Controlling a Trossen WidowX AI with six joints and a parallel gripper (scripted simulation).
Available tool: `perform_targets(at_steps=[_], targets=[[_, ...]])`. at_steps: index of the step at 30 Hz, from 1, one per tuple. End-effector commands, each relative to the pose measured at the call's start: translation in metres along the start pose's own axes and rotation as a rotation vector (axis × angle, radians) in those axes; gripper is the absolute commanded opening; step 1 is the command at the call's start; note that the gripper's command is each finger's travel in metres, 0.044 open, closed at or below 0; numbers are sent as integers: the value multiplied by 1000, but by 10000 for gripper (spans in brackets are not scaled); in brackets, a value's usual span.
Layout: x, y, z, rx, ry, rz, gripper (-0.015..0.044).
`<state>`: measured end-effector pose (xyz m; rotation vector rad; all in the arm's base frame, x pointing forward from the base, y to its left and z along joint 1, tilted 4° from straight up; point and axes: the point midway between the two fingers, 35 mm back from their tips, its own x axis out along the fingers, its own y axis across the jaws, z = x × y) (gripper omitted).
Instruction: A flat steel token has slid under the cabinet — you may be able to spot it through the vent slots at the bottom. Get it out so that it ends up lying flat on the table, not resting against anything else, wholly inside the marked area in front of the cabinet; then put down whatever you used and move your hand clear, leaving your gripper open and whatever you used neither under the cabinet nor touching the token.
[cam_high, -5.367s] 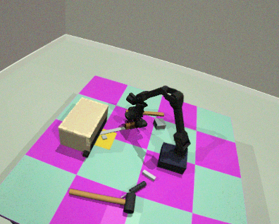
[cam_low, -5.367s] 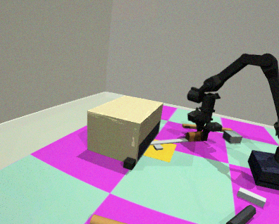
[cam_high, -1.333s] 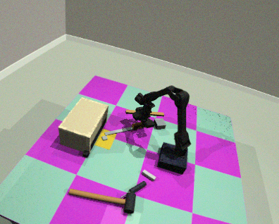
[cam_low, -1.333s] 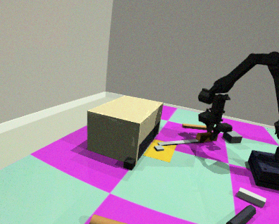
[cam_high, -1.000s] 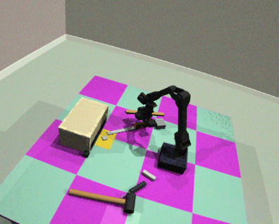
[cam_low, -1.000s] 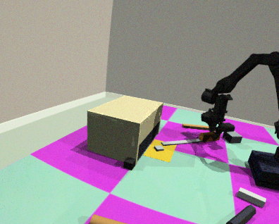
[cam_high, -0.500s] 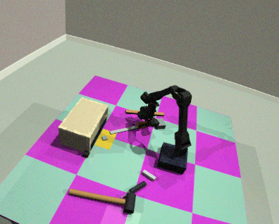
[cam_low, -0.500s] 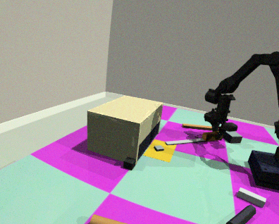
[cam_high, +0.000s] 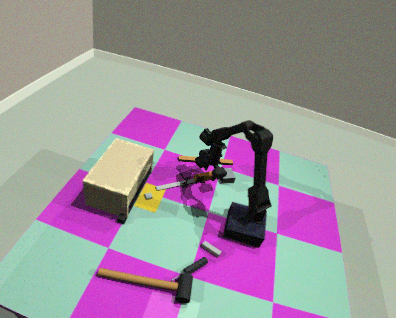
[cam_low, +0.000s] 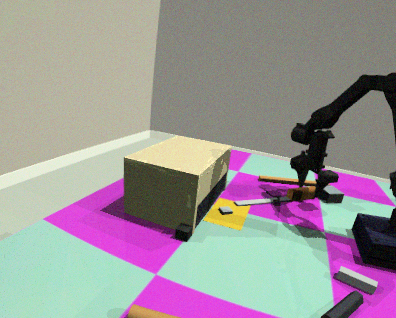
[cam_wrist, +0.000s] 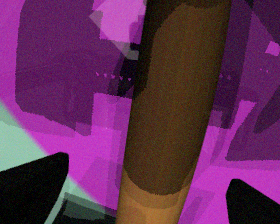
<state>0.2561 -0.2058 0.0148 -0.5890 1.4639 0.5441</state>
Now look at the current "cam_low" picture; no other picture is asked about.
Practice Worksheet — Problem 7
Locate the beige low cabinet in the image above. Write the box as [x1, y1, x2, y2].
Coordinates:
[123, 135, 251, 242]

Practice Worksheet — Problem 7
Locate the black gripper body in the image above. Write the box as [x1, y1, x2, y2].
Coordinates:
[306, 148, 339, 183]

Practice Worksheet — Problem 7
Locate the brown cylinder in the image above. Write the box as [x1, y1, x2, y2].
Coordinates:
[234, 186, 316, 206]

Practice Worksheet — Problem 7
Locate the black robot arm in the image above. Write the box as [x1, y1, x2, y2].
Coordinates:
[291, 73, 396, 171]

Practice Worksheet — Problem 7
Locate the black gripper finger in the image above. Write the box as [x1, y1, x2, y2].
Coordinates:
[314, 179, 329, 197]
[295, 168, 309, 187]

